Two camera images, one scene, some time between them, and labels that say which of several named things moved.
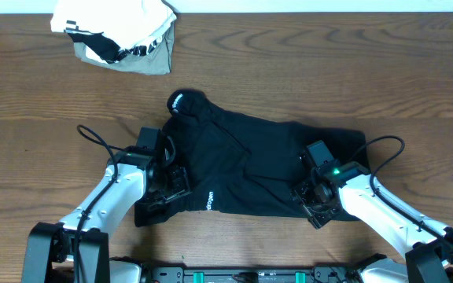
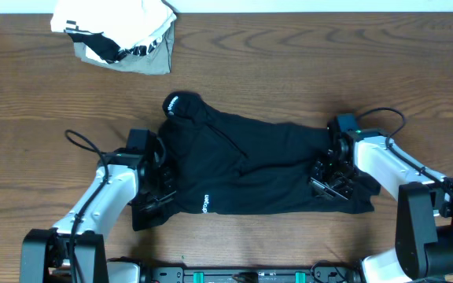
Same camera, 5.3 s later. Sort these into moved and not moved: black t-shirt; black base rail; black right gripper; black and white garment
Moved: black right gripper
Not moved: black and white garment; black t-shirt; black base rail
